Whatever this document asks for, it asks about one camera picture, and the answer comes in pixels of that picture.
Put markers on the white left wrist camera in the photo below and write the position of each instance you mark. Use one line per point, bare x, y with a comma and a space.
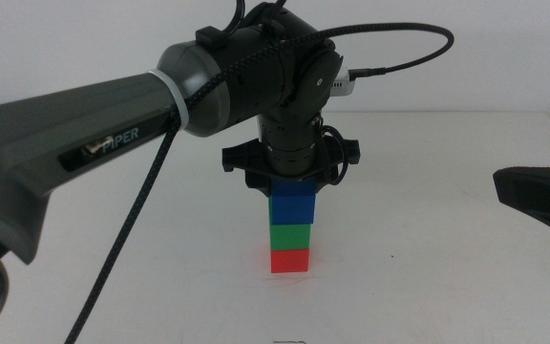
344, 86

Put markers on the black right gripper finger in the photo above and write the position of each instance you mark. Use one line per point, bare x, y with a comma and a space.
542, 200

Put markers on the green cube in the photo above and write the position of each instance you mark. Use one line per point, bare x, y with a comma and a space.
290, 237

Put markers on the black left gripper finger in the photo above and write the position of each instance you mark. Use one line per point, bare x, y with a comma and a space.
323, 185
258, 184

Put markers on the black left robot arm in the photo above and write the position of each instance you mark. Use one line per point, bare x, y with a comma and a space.
89, 124

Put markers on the red cube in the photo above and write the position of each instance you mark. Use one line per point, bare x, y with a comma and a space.
289, 261

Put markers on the blue cube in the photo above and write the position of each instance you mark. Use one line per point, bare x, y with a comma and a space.
294, 205

